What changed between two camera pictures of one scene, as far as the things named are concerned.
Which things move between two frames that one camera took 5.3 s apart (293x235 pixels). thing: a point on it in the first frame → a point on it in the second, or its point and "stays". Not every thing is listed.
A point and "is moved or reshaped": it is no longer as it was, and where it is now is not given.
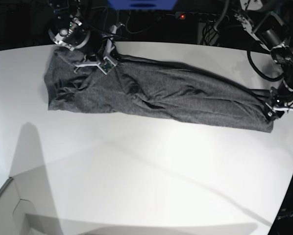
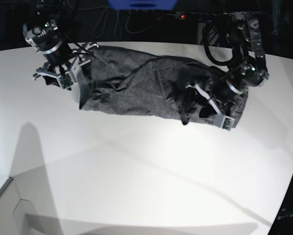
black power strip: (197, 16) stays
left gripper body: (108, 62) → (65, 70)
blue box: (142, 5) stays
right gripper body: (277, 104) → (229, 103)
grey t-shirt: (155, 88) is moved or reshaped
